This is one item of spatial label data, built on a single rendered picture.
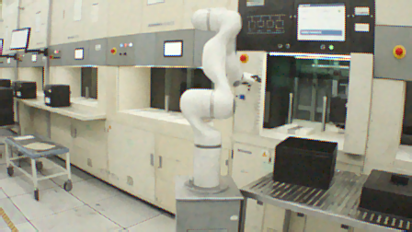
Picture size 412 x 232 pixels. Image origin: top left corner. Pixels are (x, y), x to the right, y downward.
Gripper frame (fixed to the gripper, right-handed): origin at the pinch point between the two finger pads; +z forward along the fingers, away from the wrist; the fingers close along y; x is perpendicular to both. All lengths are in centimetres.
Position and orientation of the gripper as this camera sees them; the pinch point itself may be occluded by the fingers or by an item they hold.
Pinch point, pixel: (254, 82)
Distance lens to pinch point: 197.7
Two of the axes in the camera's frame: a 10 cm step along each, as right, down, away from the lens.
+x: -0.2, -9.7, 2.5
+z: 7.7, 1.5, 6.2
